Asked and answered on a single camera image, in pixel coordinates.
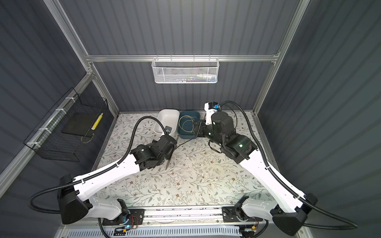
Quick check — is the grey foam spool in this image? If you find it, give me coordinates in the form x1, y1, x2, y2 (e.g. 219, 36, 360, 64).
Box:
165, 135, 177, 170

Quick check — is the black cable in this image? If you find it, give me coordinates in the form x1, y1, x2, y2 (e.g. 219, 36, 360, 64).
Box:
174, 135, 198, 149

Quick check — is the white plastic bin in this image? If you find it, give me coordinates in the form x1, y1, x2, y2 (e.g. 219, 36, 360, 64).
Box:
157, 109, 180, 139

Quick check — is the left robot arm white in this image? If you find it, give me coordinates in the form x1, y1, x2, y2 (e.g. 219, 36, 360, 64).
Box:
28, 118, 177, 226

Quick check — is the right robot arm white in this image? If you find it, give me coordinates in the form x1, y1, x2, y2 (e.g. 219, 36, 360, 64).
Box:
194, 102, 358, 238

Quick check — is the teal plastic bin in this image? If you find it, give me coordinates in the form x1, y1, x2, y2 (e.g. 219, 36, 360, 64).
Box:
178, 111, 200, 139

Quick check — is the yellow strip in basket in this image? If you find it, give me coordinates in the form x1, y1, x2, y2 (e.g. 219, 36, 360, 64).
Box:
91, 113, 103, 131

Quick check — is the black pad in basket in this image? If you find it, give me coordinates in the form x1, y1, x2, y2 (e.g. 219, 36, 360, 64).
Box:
61, 113, 97, 137

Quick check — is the yellow cable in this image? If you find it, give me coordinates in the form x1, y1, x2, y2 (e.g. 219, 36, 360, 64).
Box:
178, 115, 197, 133

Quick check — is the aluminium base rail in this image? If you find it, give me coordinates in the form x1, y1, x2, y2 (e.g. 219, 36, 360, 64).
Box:
55, 205, 287, 238

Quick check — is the white wire mesh basket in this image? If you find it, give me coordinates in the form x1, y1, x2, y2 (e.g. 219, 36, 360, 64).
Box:
151, 59, 220, 84

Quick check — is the black wire basket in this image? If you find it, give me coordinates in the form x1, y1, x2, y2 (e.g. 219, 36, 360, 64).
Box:
24, 91, 109, 162

